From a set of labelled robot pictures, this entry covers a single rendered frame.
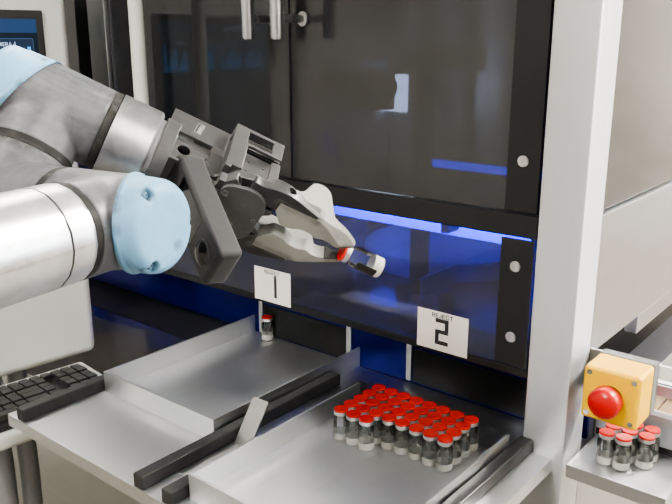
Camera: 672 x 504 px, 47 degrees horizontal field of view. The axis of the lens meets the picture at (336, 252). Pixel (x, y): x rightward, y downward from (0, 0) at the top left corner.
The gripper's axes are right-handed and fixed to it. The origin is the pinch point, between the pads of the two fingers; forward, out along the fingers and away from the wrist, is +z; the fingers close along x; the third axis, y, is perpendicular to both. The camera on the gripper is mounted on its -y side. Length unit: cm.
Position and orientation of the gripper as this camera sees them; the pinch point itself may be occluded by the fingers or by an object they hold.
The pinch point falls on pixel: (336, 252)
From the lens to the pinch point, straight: 77.0
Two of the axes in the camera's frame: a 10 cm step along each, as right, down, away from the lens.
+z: 8.7, 3.9, 3.0
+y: 1.0, -7.3, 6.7
